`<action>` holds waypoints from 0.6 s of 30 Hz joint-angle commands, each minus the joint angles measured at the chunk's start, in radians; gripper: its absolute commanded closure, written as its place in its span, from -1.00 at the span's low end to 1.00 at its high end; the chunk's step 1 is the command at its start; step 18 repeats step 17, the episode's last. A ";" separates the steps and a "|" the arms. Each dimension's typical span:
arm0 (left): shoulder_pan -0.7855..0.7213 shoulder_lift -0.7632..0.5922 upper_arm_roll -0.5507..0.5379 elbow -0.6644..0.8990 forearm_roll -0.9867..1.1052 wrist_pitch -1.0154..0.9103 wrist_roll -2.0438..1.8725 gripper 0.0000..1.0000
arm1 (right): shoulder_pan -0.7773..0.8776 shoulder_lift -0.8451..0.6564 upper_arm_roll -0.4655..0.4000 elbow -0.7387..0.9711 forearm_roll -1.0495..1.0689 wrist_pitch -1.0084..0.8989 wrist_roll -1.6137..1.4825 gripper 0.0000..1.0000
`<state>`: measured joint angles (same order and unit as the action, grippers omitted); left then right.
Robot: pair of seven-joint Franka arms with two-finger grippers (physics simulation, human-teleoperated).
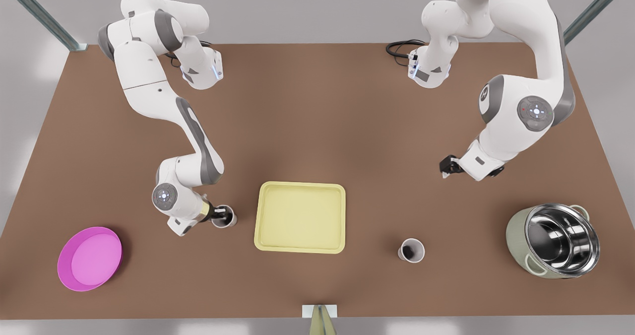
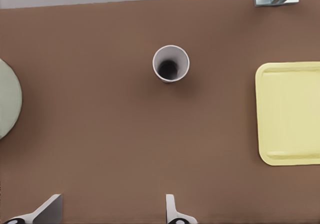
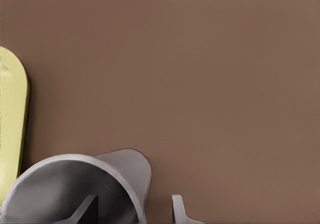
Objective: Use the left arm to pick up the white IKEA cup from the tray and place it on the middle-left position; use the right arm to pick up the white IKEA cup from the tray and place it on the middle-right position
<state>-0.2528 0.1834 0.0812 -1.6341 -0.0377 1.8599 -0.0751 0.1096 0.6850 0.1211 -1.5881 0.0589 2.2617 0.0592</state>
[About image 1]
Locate white IKEA cup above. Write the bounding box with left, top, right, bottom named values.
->
left=211, top=204, right=238, bottom=229
left=398, top=238, right=426, bottom=264

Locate yellow rectangular tray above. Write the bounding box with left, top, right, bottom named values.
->
left=254, top=181, right=346, bottom=254

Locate green steel-lined pot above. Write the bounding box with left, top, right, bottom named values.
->
left=506, top=203, right=601, bottom=279

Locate pink round bowl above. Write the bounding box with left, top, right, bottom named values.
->
left=57, top=226, right=123, bottom=292

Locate black cable loop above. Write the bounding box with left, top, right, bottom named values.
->
left=165, top=40, right=213, bottom=68
left=385, top=39, right=428, bottom=68

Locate silver frame post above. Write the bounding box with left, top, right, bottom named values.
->
left=564, top=0, right=635, bottom=46
left=0, top=0, right=88, bottom=52
left=302, top=304, right=338, bottom=335

